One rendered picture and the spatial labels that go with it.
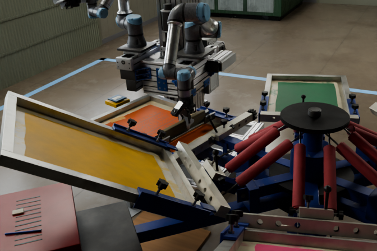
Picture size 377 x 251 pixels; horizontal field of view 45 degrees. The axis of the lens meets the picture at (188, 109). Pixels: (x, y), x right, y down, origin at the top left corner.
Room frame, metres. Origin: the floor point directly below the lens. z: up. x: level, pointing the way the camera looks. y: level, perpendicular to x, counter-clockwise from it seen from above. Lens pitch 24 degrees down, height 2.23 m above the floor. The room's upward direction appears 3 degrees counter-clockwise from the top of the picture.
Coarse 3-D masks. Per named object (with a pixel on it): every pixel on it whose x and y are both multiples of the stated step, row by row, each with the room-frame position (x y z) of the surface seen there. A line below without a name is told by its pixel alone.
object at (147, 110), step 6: (144, 108) 2.91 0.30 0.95; (150, 108) 2.90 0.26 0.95; (156, 108) 2.90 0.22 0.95; (132, 114) 2.82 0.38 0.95; (138, 114) 2.81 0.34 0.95; (144, 114) 2.81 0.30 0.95; (168, 114) 2.78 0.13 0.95; (204, 126) 2.58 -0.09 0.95; (210, 126) 2.57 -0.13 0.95; (192, 132) 2.50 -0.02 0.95; (198, 132) 2.50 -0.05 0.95; (204, 132) 2.49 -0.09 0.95
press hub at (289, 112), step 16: (288, 112) 1.94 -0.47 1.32; (304, 112) 1.93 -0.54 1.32; (320, 112) 1.87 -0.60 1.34; (336, 112) 1.91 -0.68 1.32; (304, 128) 1.76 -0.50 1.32; (320, 128) 1.76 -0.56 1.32; (336, 128) 1.75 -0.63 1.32; (304, 144) 1.88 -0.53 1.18; (320, 144) 1.86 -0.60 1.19; (320, 160) 1.79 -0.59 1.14; (336, 160) 1.98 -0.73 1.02; (320, 176) 1.79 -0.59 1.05; (352, 176) 1.83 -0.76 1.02; (288, 192) 1.75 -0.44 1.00; (320, 192) 1.72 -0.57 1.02; (288, 208) 1.76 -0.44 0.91
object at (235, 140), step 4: (228, 136) 2.26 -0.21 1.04; (224, 140) 2.22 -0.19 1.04; (228, 140) 2.21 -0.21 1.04; (232, 140) 2.21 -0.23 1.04; (236, 140) 2.21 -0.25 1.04; (240, 140) 2.21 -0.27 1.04; (216, 144) 2.26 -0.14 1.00; (220, 144) 2.24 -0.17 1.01; (228, 144) 2.20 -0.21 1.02; (232, 144) 2.18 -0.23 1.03; (228, 148) 2.20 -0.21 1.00; (232, 148) 2.18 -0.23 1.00
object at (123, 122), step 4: (124, 116) 2.80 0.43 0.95; (128, 116) 2.80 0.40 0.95; (132, 116) 2.79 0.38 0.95; (120, 120) 2.73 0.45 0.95; (124, 120) 2.73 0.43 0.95; (108, 124) 2.68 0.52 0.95; (112, 124) 2.68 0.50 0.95; (120, 124) 2.67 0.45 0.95; (124, 124) 2.67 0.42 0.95; (152, 136) 2.48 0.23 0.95; (184, 136) 2.46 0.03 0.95; (176, 140) 2.41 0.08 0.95; (180, 140) 2.41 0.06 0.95; (184, 140) 2.41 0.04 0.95; (188, 140) 2.40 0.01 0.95; (192, 140) 2.40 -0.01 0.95; (172, 144) 2.37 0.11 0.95; (176, 144) 2.36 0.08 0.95
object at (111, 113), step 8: (144, 96) 3.04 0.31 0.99; (152, 96) 3.03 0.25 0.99; (160, 96) 3.02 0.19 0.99; (128, 104) 2.91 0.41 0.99; (136, 104) 2.95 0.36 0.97; (168, 104) 2.92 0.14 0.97; (112, 112) 2.80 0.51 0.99; (120, 112) 2.85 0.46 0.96; (96, 120) 2.70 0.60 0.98; (216, 120) 2.63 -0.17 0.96; (216, 128) 2.47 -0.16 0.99
